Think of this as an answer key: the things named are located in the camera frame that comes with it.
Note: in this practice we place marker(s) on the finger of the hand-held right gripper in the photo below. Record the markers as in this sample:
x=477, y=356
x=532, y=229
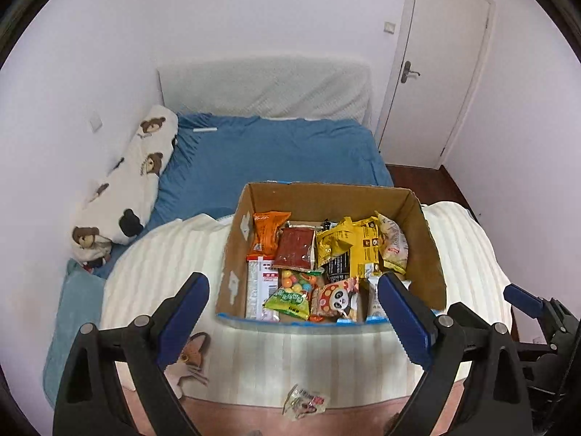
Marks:
x=522, y=297

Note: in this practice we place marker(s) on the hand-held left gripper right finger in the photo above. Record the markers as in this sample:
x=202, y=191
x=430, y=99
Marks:
x=404, y=318

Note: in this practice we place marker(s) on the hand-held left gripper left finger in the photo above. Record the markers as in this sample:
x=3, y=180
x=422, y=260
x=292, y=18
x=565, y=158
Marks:
x=186, y=318

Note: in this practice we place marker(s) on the red panda print packet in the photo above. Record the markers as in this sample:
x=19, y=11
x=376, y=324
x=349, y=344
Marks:
x=336, y=299

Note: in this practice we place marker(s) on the cream snack packet yellow edge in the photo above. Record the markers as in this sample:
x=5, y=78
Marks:
x=394, y=245

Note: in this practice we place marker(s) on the red and white snack packet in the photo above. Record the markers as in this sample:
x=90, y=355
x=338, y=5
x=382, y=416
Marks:
x=261, y=286

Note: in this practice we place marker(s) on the cardboard box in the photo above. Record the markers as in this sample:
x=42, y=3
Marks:
x=408, y=218

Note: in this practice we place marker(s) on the green colourful candy packet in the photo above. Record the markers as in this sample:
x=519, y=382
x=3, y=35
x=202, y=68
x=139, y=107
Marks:
x=290, y=299

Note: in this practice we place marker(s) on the orange snack packet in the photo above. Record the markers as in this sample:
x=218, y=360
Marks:
x=270, y=231

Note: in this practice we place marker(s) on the dark red snack packet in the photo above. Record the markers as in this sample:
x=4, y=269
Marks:
x=295, y=247

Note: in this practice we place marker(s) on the striped cat print blanket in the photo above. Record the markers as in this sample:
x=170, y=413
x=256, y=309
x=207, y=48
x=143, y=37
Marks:
x=159, y=263

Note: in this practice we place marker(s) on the black snack packet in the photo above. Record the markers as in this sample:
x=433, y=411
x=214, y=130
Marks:
x=338, y=268

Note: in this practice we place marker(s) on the teal blanket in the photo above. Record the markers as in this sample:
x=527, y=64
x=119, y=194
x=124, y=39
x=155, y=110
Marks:
x=72, y=327

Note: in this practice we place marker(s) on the small dark snack packet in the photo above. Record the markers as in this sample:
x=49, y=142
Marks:
x=327, y=225

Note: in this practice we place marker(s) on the small clear candy packet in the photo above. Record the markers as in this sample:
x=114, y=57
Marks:
x=304, y=402

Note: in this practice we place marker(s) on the bear print pillow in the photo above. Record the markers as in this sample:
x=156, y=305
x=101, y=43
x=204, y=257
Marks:
x=131, y=177

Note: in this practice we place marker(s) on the small white stick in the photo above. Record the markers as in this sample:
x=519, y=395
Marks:
x=204, y=131

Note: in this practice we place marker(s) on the blue bed sheet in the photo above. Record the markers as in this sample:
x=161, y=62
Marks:
x=281, y=154

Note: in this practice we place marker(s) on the white door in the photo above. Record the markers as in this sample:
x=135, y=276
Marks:
x=440, y=77

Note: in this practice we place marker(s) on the white padded headboard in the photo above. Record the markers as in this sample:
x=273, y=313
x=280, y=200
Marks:
x=272, y=86

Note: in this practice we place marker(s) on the white wall socket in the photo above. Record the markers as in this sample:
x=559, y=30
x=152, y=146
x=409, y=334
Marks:
x=95, y=121

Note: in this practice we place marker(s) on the white light switch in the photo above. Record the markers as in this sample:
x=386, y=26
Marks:
x=389, y=27

